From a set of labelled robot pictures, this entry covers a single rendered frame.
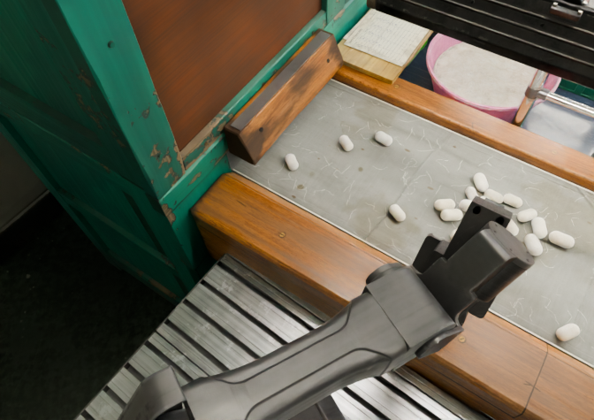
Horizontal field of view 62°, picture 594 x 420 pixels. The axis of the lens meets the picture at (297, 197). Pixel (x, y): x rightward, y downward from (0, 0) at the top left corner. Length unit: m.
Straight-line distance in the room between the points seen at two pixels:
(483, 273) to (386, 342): 0.12
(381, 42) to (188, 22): 0.51
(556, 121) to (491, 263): 0.72
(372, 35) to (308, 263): 0.54
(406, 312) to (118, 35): 0.42
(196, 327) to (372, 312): 0.48
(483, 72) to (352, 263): 0.55
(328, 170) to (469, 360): 0.40
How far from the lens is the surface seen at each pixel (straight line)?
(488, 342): 0.78
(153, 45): 0.67
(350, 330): 0.43
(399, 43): 1.10
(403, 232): 0.85
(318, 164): 0.92
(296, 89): 0.91
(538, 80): 0.94
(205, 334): 0.86
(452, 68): 1.14
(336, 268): 0.78
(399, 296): 0.46
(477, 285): 0.49
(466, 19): 0.69
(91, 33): 0.59
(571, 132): 1.17
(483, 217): 0.55
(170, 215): 0.84
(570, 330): 0.83
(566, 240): 0.90
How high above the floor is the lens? 1.47
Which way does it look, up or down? 57 degrees down
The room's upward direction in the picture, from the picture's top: 4 degrees counter-clockwise
